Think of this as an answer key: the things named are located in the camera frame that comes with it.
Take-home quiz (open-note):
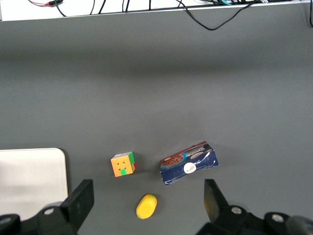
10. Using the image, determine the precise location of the short black hanging cable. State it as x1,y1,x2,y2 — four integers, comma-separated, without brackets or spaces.
55,1,67,18

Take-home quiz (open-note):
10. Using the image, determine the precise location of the dark grey table mat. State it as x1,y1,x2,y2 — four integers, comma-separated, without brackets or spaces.
0,2,313,235

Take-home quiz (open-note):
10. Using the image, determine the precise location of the dark blue cookie box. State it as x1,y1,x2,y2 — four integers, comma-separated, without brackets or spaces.
160,141,219,187

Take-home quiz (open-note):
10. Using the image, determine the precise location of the black looped cable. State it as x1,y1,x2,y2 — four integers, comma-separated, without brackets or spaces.
179,0,261,31

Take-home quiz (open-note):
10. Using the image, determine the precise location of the thin red cable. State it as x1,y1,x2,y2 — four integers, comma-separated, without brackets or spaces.
28,0,51,7

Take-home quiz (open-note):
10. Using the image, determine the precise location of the colourful puzzle cube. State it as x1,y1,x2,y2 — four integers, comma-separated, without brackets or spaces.
110,151,136,178

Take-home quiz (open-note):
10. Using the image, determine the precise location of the yellow lemon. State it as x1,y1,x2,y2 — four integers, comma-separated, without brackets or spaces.
135,194,158,220

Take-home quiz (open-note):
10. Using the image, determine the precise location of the white rectangular plastic tray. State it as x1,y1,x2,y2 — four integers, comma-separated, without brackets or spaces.
0,147,68,215

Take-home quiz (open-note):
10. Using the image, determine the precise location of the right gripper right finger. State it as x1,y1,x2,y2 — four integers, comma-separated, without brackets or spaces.
195,179,304,235

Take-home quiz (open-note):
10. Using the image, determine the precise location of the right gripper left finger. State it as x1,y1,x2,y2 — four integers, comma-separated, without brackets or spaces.
0,179,95,235

